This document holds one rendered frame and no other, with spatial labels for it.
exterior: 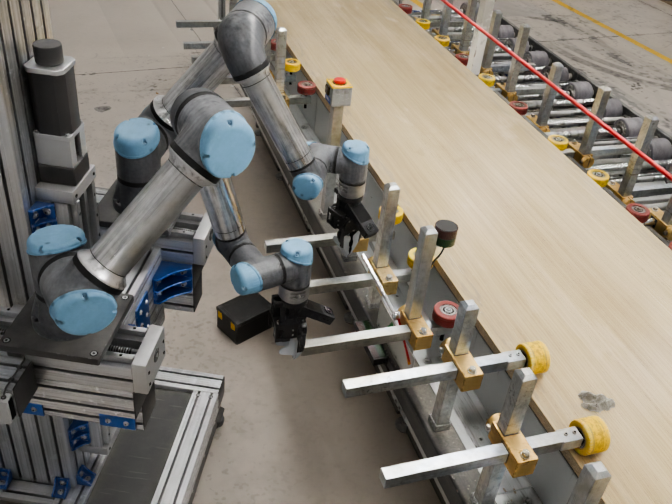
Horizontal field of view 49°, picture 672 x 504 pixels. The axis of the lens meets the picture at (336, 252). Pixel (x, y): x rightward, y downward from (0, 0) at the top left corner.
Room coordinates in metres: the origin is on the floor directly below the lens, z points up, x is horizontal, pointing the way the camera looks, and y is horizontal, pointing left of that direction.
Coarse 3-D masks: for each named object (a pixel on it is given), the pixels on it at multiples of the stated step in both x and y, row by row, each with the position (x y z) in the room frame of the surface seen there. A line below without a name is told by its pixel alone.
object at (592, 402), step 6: (582, 396) 1.29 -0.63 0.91; (588, 396) 1.28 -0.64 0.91; (594, 396) 1.29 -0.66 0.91; (600, 396) 1.29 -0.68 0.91; (588, 402) 1.27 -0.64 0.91; (594, 402) 1.27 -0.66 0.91; (600, 402) 1.26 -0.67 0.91; (606, 402) 1.26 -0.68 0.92; (612, 402) 1.27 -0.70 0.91; (588, 408) 1.25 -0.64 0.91; (594, 408) 1.25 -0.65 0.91; (600, 408) 1.25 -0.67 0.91; (606, 408) 1.25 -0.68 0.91
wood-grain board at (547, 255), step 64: (320, 0) 4.15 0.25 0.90; (384, 0) 4.28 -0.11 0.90; (320, 64) 3.21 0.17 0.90; (384, 64) 3.30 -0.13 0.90; (448, 64) 3.40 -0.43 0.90; (384, 128) 2.63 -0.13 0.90; (448, 128) 2.70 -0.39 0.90; (512, 128) 2.77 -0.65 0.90; (448, 192) 2.20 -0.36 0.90; (512, 192) 2.25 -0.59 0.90; (576, 192) 2.30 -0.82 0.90; (448, 256) 1.82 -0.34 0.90; (512, 256) 1.85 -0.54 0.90; (576, 256) 1.89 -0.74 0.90; (640, 256) 1.94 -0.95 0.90; (512, 320) 1.55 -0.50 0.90; (576, 320) 1.58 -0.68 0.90; (640, 320) 1.61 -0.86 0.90; (576, 384) 1.33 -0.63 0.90; (640, 384) 1.36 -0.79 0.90; (640, 448) 1.15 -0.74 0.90
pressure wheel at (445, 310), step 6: (438, 306) 1.57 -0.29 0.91; (444, 306) 1.57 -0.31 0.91; (450, 306) 1.57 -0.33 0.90; (456, 306) 1.57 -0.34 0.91; (438, 312) 1.54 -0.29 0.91; (444, 312) 1.55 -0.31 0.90; (450, 312) 1.55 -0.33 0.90; (456, 312) 1.55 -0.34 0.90; (432, 318) 1.55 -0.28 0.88; (438, 318) 1.53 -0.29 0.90; (444, 318) 1.52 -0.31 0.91; (450, 318) 1.52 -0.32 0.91; (438, 324) 1.53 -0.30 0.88; (444, 324) 1.52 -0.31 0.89; (450, 324) 1.52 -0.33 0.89
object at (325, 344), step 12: (432, 324) 1.54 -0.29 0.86; (336, 336) 1.45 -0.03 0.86; (348, 336) 1.45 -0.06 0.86; (360, 336) 1.46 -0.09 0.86; (372, 336) 1.47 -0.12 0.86; (384, 336) 1.47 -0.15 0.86; (396, 336) 1.49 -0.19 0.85; (408, 336) 1.50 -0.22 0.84; (312, 348) 1.40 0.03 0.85; (324, 348) 1.41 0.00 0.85; (336, 348) 1.43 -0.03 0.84; (348, 348) 1.44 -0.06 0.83
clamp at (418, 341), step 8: (400, 312) 1.58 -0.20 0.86; (400, 320) 1.57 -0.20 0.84; (408, 320) 1.54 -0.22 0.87; (416, 320) 1.54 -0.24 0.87; (424, 320) 1.54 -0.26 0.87; (416, 328) 1.51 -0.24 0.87; (416, 336) 1.47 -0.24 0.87; (424, 336) 1.48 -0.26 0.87; (432, 336) 1.49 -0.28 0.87; (416, 344) 1.47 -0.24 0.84; (424, 344) 1.48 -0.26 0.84
